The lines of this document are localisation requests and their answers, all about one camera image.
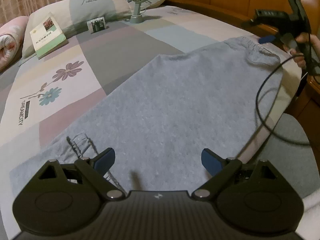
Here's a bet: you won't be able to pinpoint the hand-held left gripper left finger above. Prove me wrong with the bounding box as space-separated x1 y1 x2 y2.
37 147 126 201

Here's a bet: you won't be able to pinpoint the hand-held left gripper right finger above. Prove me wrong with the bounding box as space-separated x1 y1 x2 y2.
191 148 278 202

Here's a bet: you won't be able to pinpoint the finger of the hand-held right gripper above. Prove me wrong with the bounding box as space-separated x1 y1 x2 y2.
241 18 282 33
258 32 286 44

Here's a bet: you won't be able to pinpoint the grey sweatpants with white drawstring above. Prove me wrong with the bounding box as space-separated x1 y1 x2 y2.
9 36 284 193

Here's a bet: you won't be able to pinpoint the person's right hand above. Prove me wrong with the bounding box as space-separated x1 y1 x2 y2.
282 32 320 68

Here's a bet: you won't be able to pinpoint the bed with patchwork sheet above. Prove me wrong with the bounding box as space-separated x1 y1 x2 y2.
0 0 303 230

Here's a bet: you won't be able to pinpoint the wooden nightstand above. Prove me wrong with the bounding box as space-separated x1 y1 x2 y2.
291 75 320 140

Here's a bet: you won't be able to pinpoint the green and white book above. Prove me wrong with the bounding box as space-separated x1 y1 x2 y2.
29 12 67 60

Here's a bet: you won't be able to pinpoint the small green and white box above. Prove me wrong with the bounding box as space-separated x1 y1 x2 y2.
87 16 107 34

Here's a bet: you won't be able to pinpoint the folded pink floral quilt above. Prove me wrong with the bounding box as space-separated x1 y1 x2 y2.
0 16 29 73

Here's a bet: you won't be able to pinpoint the large patchwork pillow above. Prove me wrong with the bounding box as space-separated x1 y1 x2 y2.
22 0 132 59

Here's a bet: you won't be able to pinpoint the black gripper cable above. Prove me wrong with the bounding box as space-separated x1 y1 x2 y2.
255 52 312 145

